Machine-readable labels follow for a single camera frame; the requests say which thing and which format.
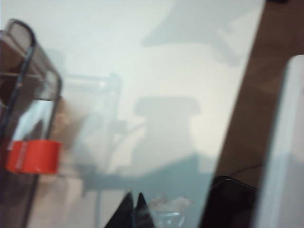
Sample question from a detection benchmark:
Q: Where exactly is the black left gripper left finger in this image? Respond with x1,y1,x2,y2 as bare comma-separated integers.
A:
104,191,134,228

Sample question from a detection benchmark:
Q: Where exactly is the smoky drawer with orange handle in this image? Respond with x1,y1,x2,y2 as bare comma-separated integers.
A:
0,19,64,228

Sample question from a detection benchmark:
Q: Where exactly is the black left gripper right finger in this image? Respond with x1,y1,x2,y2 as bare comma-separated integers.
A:
135,192,156,228

